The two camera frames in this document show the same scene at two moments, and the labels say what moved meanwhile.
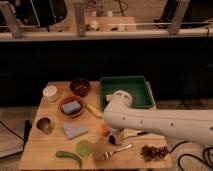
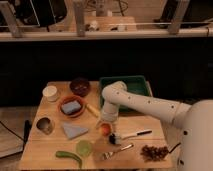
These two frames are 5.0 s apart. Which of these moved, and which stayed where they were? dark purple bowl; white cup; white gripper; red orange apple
Moved: white gripper
Stayed: white cup; dark purple bowl; red orange apple
